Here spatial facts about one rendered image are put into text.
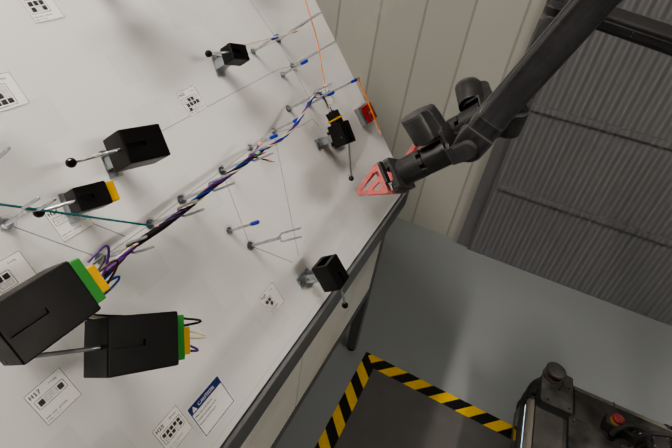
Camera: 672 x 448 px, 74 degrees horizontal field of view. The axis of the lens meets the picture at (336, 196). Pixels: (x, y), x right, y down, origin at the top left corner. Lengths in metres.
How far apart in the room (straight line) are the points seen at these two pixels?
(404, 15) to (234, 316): 1.82
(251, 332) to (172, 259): 0.21
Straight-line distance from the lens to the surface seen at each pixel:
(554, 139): 2.37
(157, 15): 0.98
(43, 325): 0.57
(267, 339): 0.92
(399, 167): 0.92
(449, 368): 2.14
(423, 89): 2.43
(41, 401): 0.73
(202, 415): 0.84
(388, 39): 2.42
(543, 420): 1.86
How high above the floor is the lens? 1.65
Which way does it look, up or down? 35 degrees down
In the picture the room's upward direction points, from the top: 9 degrees clockwise
